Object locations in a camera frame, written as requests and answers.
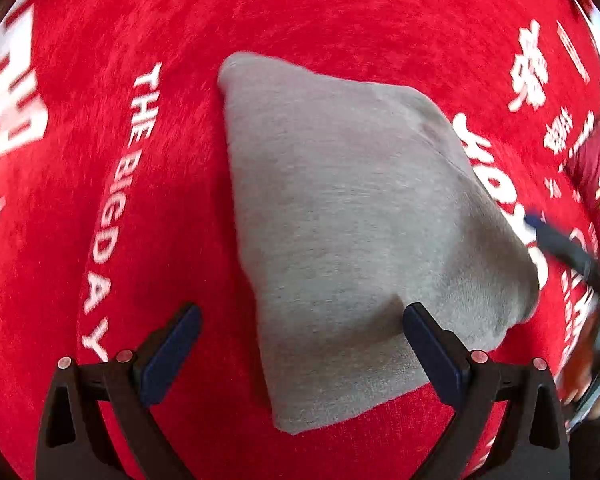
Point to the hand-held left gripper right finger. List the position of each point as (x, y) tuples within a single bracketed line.
[(436, 357)]

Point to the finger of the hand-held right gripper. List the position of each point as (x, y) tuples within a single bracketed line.
[(567, 250)]

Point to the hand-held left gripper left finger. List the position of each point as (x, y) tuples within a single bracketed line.
[(172, 355)]

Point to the grey-brown knit garment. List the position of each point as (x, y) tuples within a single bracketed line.
[(355, 220)]

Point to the person's maroon printed clothing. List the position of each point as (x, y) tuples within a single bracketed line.
[(597, 180)]

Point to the red printed blanket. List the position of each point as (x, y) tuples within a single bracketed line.
[(145, 125)]

